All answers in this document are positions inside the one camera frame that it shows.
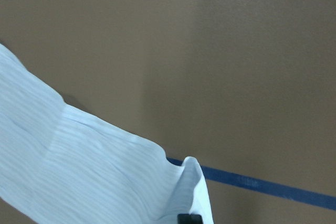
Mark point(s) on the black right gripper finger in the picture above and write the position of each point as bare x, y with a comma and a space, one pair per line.
189, 219

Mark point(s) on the light blue button-up shirt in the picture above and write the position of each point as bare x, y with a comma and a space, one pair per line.
60, 164

